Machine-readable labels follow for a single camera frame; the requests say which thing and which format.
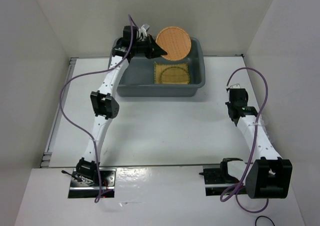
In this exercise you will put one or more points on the clear plastic cup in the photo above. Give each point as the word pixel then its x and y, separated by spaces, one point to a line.
pixel 263 120

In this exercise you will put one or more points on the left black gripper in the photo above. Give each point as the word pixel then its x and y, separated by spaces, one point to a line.
pixel 154 50

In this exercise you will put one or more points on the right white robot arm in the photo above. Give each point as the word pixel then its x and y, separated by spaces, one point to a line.
pixel 265 175

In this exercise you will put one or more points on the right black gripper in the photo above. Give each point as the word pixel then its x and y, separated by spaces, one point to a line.
pixel 228 104

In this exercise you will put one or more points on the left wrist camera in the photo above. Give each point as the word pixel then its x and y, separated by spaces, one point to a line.
pixel 143 31

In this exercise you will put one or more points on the round orange woven tray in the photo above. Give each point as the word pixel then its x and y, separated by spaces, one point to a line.
pixel 175 41

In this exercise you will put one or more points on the square bamboo mat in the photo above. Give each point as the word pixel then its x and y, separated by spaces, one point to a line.
pixel 158 67

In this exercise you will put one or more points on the round yellow bamboo tray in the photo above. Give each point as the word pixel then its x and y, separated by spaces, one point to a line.
pixel 174 75

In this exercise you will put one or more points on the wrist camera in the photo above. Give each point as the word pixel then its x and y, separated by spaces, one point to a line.
pixel 143 31
pixel 233 86

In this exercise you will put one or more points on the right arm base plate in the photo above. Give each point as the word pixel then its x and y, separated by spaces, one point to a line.
pixel 215 181

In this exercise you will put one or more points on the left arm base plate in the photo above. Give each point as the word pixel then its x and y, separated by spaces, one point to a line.
pixel 82 188

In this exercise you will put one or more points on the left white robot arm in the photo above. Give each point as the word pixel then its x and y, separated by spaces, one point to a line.
pixel 104 104

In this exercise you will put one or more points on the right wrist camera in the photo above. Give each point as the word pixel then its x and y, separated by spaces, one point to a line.
pixel 233 86

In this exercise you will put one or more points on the grey plastic bin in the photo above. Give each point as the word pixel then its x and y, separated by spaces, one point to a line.
pixel 138 80

